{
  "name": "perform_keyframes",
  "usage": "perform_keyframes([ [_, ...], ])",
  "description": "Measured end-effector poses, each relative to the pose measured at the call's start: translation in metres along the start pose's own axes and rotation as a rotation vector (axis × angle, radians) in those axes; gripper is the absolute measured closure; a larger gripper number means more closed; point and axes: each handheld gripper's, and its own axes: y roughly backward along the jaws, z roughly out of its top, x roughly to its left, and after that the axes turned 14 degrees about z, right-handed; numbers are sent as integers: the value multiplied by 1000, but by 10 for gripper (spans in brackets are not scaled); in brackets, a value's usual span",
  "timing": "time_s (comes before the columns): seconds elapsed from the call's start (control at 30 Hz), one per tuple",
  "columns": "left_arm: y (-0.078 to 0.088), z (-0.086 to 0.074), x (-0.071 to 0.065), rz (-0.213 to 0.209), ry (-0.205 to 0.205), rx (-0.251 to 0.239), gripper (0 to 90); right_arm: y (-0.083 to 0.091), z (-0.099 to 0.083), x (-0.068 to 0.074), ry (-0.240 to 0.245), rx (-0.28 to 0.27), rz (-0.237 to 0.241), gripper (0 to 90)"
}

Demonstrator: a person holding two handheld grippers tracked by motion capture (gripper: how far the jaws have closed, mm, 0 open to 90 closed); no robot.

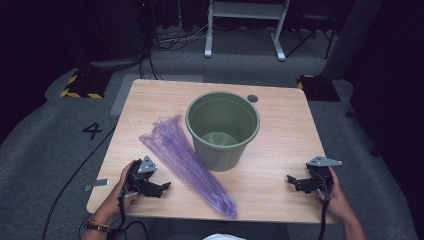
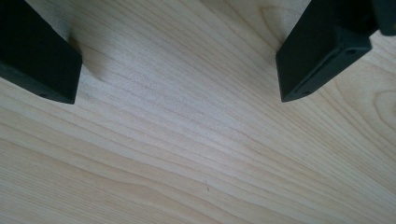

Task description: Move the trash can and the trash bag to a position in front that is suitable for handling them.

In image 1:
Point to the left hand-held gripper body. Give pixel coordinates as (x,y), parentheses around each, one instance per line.
(140,180)

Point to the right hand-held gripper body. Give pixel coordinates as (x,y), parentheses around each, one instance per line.
(321,178)

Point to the purple plastic bag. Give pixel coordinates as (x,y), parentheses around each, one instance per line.
(186,160)

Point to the green plastic bin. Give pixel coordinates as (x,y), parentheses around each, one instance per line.
(216,156)

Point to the person's right hand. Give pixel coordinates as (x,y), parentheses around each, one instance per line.
(338,203)

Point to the person's left hand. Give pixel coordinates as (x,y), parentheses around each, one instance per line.
(110,208)

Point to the grey tape strip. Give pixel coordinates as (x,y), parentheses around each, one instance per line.
(96,184)

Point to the person's dark trousers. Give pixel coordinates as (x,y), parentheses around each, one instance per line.
(180,231)

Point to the person's white shirt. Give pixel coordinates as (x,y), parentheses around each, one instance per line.
(223,237)

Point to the dark round table grommet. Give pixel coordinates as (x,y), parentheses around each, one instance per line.
(252,98)

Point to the grey slanted pillar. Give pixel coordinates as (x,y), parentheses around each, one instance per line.
(350,40)

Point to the black tripod legs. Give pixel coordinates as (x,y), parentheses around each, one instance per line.
(313,33)

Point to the black yellow striped base plate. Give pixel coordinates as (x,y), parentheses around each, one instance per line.
(86,85)
(320,88)

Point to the white metal stand frame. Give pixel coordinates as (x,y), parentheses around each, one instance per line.
(246,10)

